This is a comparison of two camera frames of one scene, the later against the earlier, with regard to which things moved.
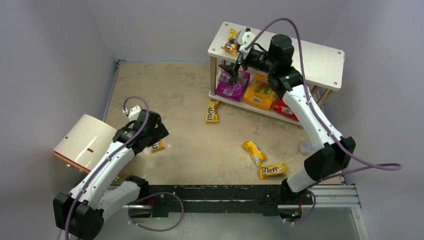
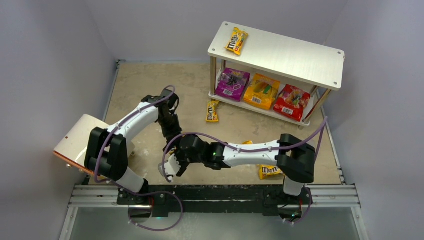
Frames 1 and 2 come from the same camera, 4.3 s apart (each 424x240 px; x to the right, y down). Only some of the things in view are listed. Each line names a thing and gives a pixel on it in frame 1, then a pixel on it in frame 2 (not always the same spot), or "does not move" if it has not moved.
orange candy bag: (259, 94) does not move
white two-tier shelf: (320, 66) does not move
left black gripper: (156, 130) -> (171, 131)
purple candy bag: (231, 87) does not move
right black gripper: (240, 64) -> (183, 159)
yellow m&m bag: (231, 45) does not move
